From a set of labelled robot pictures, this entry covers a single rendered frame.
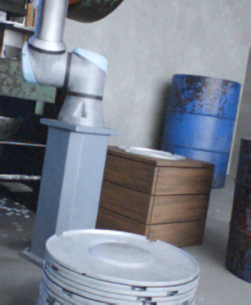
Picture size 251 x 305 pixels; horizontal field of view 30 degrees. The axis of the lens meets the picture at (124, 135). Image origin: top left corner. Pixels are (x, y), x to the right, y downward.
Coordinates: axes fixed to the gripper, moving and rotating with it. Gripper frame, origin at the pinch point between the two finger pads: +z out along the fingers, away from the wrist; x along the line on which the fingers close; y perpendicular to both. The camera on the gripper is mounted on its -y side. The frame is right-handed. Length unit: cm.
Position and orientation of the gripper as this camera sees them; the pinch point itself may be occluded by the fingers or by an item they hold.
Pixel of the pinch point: (32, 4)
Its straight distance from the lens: 194.3
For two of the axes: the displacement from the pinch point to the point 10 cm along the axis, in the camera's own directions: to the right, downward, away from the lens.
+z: -4.2, 8.4, 3.6
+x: -5.4, -5.4, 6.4
